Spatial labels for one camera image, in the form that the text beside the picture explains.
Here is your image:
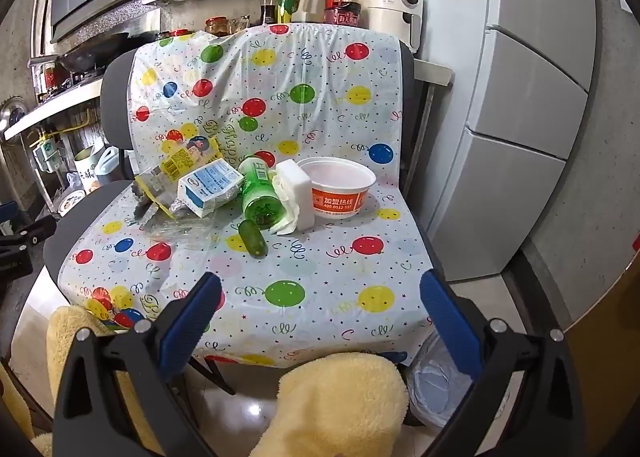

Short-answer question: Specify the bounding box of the balloon print plastic cloth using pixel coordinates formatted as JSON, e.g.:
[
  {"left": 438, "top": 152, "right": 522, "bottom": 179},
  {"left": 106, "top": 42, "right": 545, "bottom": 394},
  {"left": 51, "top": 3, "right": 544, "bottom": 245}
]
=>
[{"left": 57, "top": 22, "right": 436, "bottom": 368}]

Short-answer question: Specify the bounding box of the red and white paper bowl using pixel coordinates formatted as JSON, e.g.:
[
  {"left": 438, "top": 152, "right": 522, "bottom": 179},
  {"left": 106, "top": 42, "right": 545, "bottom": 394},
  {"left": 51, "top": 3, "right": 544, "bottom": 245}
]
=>
[{"left": 297, "top": 157, "right": 377, "bottom": 219}]

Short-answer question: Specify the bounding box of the round metal lid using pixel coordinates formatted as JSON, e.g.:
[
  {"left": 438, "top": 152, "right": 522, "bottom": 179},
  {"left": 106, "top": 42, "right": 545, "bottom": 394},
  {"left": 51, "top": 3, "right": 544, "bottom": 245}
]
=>
[{"left": 0, "top": 97, "right": 27, "bottom": 131}]

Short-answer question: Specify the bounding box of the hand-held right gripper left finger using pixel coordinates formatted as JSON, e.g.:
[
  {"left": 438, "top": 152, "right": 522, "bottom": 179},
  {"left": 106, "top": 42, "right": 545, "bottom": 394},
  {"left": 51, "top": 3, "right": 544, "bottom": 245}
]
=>
[{"left": 52, "top": 272, "right": 223, "bottom": 457}]

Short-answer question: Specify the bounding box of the printed plastic snack wrapper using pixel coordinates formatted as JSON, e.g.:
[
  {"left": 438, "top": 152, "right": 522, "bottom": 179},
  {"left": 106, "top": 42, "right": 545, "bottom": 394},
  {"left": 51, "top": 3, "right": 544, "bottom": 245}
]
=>
[{"left": 186, "top": 134, "right": 223, "bottom": 169}]

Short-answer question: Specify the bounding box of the gas stove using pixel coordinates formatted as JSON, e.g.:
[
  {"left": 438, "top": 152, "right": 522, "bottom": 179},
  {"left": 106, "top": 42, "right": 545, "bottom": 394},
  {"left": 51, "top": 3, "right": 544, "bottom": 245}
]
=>
[{"left": 35, "top": 66, "right": 109, "bottom": 103}]

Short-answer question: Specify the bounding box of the white and blue milk carton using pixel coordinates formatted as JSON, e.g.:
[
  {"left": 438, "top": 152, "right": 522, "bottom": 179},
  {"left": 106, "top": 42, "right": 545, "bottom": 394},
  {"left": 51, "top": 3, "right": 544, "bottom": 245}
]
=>
[{"left": 177, "top": 160, "right": 246, "bottom": 219}]

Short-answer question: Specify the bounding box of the green and white gas valve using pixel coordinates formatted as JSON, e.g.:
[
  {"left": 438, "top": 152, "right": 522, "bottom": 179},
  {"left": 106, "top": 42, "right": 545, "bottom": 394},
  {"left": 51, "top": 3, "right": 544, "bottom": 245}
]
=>
[{"left": 32, "top": 134, "right": 62, "bottom": 173}]

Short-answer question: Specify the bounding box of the white kitchen counter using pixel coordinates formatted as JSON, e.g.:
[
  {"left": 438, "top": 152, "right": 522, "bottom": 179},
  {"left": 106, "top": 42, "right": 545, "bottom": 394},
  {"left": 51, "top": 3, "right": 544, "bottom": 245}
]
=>
[{"left": 2, "top": 81, "right": 104, "bottom": 140}]

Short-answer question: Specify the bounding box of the white jug red cap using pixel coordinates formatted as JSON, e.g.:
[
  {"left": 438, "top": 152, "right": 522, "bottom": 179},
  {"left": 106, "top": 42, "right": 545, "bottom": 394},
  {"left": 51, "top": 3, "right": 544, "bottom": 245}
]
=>
[{"left": 292, "top": 0, "right": 326, "bottom": 23}]

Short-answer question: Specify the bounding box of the bin with pale liner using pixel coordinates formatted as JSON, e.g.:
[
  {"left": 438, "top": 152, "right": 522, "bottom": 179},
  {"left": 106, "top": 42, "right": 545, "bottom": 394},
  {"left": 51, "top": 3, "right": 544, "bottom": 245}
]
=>
[{"left": 402, "top": 337, "right": 511, "bottom": 430}]

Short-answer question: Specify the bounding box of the white foam block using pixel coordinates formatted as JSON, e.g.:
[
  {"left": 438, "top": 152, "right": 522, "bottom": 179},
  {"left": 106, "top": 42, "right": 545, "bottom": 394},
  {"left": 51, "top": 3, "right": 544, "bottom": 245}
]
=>
[{"left": 275, "top": 160, "right": 317, "bottom": 231}]

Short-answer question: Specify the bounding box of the red label sauce jar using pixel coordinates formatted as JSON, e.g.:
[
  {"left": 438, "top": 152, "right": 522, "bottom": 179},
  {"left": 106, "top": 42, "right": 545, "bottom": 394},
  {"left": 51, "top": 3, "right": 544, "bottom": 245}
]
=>
[{"left": 324, "top": 2, "right": 362, "bottom": 29}]

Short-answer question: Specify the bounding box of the green plastic bottle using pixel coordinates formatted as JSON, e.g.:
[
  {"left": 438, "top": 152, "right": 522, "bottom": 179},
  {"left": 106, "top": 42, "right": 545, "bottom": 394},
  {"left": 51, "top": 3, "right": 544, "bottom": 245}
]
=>
[{"left": 237, "top": 154, "right": 286, "bottom": 229}]

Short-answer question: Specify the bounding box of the person's right leg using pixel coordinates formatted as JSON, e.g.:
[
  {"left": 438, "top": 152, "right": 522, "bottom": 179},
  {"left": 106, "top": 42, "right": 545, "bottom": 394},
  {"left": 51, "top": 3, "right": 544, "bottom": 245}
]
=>
[{"left": 249, "top": 352, "right": 410, "bottom": 457}]

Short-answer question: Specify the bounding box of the dark green cucumber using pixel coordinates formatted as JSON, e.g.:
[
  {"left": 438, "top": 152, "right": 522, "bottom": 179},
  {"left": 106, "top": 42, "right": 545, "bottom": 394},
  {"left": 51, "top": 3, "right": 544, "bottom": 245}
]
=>
[{"left": 237, "top": 220, "right": 270, "bottom": 258}]

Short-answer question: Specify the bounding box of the black wok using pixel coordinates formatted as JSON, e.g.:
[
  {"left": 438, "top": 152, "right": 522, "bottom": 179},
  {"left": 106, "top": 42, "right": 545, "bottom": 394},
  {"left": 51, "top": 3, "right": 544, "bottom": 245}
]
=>
[{"left": 55, "top": 32, "right": 132, "bottom": 73}]

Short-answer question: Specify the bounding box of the grey blue kettle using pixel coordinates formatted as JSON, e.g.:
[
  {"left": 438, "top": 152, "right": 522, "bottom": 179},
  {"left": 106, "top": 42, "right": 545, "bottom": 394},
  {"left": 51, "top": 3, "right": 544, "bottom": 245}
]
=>
[{"left": 95, "top": 147, "right": 122, "bottom": 186}]

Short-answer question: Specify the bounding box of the clear bag with yellow label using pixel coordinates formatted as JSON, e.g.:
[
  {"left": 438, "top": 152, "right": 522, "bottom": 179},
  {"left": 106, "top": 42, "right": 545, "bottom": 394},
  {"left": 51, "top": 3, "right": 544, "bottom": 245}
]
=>
[{"left": 132, "top": 144, "right": 223, "bottom": 243}]

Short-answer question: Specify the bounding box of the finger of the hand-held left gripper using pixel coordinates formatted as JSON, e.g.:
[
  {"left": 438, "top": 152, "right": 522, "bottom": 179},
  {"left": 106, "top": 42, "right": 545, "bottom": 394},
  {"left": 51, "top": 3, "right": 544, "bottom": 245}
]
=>
[
  {"left": 0, "top": 215, "right": 57, "bottom": 260},
  {"left": 0, "top": 201, "right": 20, "bottom": 238}
]

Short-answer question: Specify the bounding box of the patterned plate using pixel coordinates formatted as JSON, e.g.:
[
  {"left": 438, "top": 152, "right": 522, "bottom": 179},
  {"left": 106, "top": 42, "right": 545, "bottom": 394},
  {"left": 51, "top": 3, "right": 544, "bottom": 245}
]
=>
[{"left": 57, "top": 190, "right": 87, "bottom": 216}]

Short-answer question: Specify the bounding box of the white tin can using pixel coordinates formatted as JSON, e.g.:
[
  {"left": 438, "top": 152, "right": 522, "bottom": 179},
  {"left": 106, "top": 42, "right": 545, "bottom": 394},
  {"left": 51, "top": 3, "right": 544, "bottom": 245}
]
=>
[{"left": 74, "top": 147, "right": 104, "bottom": 194}]

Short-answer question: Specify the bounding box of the yellow gas pipe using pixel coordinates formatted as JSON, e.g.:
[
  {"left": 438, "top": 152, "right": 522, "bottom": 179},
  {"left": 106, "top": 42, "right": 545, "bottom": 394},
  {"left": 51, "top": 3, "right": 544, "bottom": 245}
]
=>
[{"left": 30, "top": 110, "right": 99, "bottom": 148}]

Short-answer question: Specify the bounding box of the white kettle appliance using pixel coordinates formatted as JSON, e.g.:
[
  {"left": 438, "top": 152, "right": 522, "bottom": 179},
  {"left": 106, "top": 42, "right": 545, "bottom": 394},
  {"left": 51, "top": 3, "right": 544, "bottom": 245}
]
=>
[{"left": 360, "top": 0, "right": 425, "bottom": 50}]

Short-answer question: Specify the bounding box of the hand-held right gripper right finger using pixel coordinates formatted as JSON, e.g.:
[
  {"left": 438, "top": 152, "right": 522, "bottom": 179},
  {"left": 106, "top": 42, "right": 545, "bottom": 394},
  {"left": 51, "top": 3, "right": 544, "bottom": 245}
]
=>
[{"left": 420, "top": 269, "right": 586, "bottom": 457}]

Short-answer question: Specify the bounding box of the white tissue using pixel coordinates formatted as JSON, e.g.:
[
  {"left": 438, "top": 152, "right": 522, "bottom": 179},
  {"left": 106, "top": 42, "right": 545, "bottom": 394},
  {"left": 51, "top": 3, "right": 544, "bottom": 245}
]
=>
[{"left": 270, "top": 174, "right": 302, "bottom": 237}]

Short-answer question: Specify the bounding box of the grey refrigerator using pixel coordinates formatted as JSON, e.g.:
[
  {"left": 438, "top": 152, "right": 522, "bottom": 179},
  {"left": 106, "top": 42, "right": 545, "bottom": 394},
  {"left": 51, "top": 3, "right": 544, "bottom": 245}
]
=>
[{"left": 430, "top": 0, "right": 601, "bottom": 283}]

